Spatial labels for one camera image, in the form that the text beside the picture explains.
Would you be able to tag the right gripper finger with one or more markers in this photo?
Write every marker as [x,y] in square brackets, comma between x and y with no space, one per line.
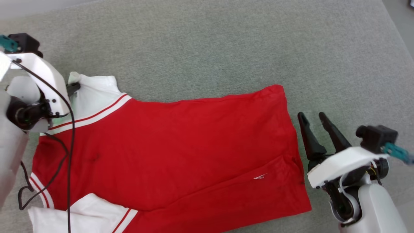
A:
[312,142]
[334,136]

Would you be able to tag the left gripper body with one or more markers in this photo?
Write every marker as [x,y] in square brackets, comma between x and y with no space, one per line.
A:
[24,113]

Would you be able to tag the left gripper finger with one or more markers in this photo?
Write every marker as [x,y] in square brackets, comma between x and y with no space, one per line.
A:
[73,88]

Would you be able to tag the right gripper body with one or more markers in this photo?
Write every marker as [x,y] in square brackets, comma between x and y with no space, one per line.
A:
[344,200]

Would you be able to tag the red and white shirt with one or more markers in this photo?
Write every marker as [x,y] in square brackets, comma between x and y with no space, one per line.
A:
[178,145]

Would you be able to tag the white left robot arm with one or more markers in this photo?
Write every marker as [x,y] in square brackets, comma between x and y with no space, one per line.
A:
[9,152]

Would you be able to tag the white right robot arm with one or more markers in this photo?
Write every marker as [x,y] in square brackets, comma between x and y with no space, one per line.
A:
[378,207]

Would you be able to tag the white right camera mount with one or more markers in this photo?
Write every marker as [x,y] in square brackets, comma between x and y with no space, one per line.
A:
[343,163]

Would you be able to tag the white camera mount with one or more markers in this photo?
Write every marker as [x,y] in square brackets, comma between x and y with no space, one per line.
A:
[42,71]
[343,163]

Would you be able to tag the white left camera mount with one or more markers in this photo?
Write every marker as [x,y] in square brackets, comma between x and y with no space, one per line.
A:
[42,71]

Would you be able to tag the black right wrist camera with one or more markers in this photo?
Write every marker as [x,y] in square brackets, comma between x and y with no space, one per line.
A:
[376,137]

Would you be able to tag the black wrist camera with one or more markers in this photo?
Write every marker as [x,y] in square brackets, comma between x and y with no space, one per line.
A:
[376,137]
[26,42]

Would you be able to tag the teal right camera plug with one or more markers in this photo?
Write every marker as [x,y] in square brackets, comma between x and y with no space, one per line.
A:
[396,151]

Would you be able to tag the teal camera plug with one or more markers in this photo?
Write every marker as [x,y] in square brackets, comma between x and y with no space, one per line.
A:
[396,151]
[8,43]

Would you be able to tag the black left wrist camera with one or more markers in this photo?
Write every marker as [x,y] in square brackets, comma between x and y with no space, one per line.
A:
[26,42]

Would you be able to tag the teal left camera plug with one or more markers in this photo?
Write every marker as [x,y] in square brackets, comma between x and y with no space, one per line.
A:
[8,43]

